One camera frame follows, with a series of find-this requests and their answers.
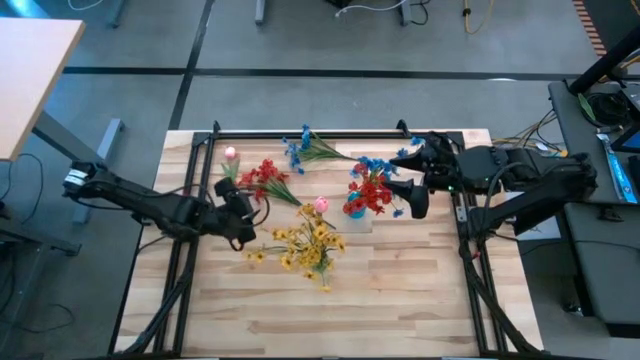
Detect black mat orange striped edge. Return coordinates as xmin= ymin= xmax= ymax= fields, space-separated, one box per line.
xmin=572 ymin=0 xmax=640 ymax=59

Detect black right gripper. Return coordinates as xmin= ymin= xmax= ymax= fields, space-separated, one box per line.
xmin=383 ymin=130 xmax=496 ymax=220

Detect blue glass vase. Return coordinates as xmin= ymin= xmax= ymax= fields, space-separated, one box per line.
xmin=347 ymin=192 xmax=369 ymax=220

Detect black tablet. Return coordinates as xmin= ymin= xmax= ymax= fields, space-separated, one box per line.
xmin=612 ymin=124 xmax=640 ymax=154

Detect pink artificial tulip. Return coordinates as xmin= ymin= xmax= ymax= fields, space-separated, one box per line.
xmin=313 ymin=195 xmax=331 ymax=231
xmin=222 ymin=146 xmax=241 ymax=184

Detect blue artificial flower bunch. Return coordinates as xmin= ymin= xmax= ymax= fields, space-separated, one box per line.
xmin=349 ymin=134 xmax=426 ymax=220
xmin=282 ymin=124 xmax=356 ymax=175

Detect dark grey table base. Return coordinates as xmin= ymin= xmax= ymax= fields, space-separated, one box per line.
xmin=0 ymin=202 xmax=81 ymax=256

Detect grey metal desk leg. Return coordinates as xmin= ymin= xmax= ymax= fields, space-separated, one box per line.
xmin=32 ymin=110 xmax=125 ymax=225

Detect yellow cable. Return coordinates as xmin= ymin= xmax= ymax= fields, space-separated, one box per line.
xmin=462 ymin=0 xmax=496 ymax=36

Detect black metal table frame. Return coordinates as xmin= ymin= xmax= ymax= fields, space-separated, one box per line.
xmin=107 ymin=119 xmax=546 ymax=359

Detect light wooden desk top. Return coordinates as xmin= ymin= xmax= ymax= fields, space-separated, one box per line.
xmin=0 ymin=17 xmax=86 ymax=162

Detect tangled floor cables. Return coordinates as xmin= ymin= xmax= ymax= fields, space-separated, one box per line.
xmin=492 ymin=108 xmax=569 ymax=159

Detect black coiled cable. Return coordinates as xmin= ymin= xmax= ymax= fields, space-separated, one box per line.
xmin=588 ymin=91 xmax=632 ymax=127

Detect white cable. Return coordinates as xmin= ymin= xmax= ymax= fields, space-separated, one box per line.
xmin=333 ymin=0 xmax=412 ymax=19

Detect blue strip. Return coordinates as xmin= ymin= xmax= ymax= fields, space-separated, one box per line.
xmin=595 ymin=130 xmax=639 ymax=205

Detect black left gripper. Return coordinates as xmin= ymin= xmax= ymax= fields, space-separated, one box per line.
xmin=213 ymin=176 xmax=259 ymax=246

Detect red artificial flower bunch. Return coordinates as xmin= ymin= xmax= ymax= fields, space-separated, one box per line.
xmin=237 ymin=158 xmax=304 ymax=207
xmin=342 ymin=162 xmax=396 ymax=217

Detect black cable bundle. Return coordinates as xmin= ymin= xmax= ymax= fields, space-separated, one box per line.
xmin=457 ymin=234 xmax=534 ymax=356
xmin=124 ymin=239 xmax=199 ymax=356

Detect yellow artificial flower bunch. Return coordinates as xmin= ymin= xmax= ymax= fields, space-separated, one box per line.
xmin=294 ymin=202 xmax=347 ymax=294
xmin=242 ymin=214 xmax=326 ymax=281

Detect grey side table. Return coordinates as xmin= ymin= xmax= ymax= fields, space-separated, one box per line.
xmin=547 ymin=79 xmax=640 ymax=206

